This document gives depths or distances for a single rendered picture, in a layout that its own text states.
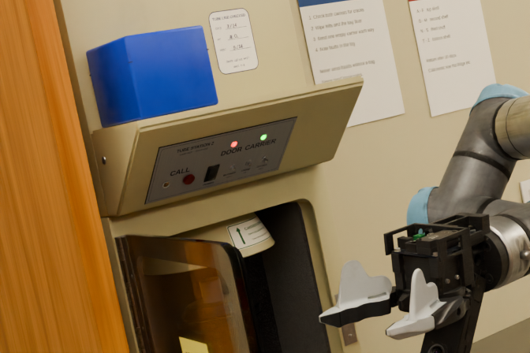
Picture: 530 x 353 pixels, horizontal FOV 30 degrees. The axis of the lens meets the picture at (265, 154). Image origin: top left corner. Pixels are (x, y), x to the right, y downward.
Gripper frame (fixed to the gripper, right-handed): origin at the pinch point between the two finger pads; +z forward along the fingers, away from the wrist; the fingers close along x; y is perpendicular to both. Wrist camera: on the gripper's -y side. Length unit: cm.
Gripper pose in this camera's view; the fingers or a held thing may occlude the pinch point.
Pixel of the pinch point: (360, 330)
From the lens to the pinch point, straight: 95.8
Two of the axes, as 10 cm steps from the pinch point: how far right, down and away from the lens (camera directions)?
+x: 6.8, 0.2, -7.3
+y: -1.1, -9.8, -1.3
